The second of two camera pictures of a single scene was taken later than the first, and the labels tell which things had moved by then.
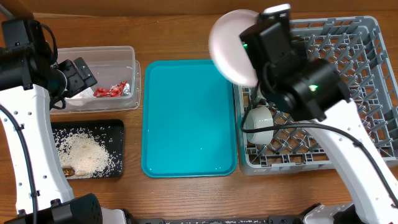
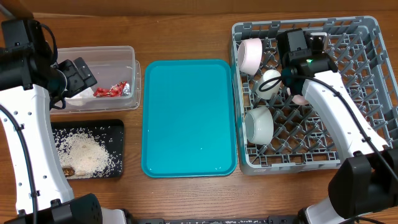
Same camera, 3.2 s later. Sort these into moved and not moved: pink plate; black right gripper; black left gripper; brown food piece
Moved: pink plate; black right gripper
Not moved: black left gripper; brown food piece
